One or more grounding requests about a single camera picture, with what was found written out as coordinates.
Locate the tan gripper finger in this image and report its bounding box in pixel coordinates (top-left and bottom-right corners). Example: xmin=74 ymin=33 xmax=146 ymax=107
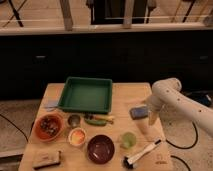
xmin=148 ymin=112 xmax=158 ymax=125

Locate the green plastic cup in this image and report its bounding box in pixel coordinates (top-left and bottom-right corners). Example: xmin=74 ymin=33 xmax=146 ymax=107
xmin=120 ymin=132 xmax=136 ymax=149

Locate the small white bowl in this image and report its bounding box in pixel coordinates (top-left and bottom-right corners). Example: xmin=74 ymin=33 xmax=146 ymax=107
xmin=68 ymin=128 xmax=86 ymax=147

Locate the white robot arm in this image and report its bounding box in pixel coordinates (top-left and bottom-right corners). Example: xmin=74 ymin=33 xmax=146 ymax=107
xmin=146 ymin=78 xmax=213 ymax=137

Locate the wooden table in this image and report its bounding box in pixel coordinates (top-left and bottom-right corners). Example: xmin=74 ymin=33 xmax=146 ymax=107
xmin=18 ymin=83 xmax=173 ymax=171

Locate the black cable left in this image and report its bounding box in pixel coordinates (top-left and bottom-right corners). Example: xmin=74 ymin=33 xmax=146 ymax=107
xmin=0 ymin=113 xmax=30 ymax=143

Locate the green plastic tray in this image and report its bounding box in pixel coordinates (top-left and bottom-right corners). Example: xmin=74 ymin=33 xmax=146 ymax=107
xmin=58 ymin=77 xmax=113 ymax=114

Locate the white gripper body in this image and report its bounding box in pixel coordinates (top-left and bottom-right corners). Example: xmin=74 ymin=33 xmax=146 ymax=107
xmin=146 ymin=95 xmax=165 ymax=112

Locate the blue sponge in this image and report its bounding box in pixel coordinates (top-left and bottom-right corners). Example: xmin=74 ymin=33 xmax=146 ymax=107
xmin=130 ymin=106 xmax=148 ymax=120

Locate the green cucumber toy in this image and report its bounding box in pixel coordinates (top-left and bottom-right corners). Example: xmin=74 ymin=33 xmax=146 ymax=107
xmin=84 ymin=118 xmax=107 ymax=126

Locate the black power cable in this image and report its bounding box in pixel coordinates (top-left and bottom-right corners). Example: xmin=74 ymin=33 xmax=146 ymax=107
xmin=165 ymin=121 xmax=200 ymax=171

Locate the dark purple bowl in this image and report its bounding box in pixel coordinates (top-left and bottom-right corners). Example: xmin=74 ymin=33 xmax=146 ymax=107
xmin=87 ymin=135 xmax=115 ymax=164

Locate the tan black sponge block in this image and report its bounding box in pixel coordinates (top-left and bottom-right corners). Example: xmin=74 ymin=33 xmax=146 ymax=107
xmin=33 ymin=151 xmax=61 ymax=170

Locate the black white brush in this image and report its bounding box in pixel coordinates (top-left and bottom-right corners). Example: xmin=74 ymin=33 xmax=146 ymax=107
xmin=123 ymin=140 xmax=161 ymax=169

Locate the small metal cup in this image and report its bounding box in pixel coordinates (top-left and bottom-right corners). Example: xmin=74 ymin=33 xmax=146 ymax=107
xmin=68 ymin=114 xmax=81 ymax=129

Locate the wooden handled tool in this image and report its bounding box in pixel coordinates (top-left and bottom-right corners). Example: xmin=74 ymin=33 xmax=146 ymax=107
xmin=85 ymin=114 xmax=114 ymax=123

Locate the orange bowl with nuts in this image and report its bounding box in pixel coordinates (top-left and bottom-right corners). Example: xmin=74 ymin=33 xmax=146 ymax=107
xmin=34 ymin=114 xmax=64 ymax=142

